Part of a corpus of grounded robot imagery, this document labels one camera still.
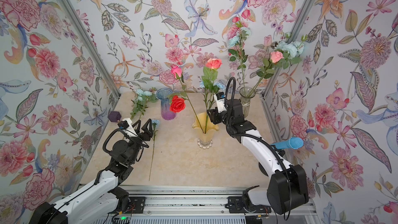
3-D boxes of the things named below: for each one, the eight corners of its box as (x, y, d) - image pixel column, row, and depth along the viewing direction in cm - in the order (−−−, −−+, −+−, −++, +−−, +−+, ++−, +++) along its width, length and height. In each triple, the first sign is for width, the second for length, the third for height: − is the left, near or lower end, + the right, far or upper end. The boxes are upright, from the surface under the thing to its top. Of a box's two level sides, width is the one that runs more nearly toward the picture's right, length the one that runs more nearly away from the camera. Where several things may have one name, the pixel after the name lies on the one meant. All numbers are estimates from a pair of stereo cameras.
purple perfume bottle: (110, 124, 107) (106, 119, 102) (113, 115, 111) (110, 111, 107) (120, 124, 107) (117, 119, 102) (123, 115, 111) (120, 111, 107)
